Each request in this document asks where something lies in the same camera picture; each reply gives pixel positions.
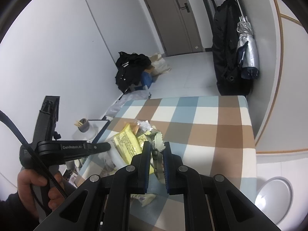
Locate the black cable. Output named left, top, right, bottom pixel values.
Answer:
left=0, top=110, right=67, bottom=200

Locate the white trash bin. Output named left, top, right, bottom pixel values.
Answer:
left=255, top=177, right=294, bottom=225

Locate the brown door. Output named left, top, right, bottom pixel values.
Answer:
left=144, top=0, right=204, bottom=56

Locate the beige tote bag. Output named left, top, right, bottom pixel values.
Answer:
left=149, top=53, right=171, bottom=77

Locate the yellow snack bag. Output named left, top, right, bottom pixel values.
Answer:
left=106, top=121, right=155, bottom=165

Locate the checkered tablecloth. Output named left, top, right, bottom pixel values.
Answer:
left=76, top=95, right=258, bottom=231

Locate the silver folded umbrella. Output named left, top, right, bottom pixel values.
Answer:
left=235, top=0, right=259, bottom=80

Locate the black bag on floor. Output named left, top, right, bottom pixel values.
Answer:
left=115, top=52, right=151, bottom=93

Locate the white box side table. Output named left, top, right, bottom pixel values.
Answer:
left=63, top=119, right=110, bottom=187

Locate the white plastic bag on floor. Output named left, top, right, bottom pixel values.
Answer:
left=105, top=90, right=151, bottom=118

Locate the white foam piece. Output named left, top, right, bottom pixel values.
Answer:
left=108, top=146, right=127, bottom=169

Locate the person's left hand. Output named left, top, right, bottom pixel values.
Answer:
left=17, top=168, right=67, bottom=218

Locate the patterned wrapper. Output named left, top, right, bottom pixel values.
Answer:
left=136, top=120, right=166, bottom=184

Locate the blue bag on floor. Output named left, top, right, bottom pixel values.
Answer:
left=134, top=71, right=153, bottom=90

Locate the dark sleeve forearm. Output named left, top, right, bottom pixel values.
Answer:
left=0, top=193, right=39, bottom=231

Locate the black hanging coat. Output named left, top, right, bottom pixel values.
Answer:
left=212, top=0, right=253, bottom=96

